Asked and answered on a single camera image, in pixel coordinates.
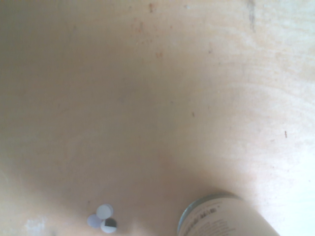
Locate seasoning jar with brown lid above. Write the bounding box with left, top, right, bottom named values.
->
left=176, top=193, right=281, bottom=236

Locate black and white round disc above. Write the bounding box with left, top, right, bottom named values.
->
left=100, top=217, right=118, bottom=233

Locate lavender round disc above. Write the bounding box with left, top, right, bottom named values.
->
left=87, top=213, right=102, bottom=228

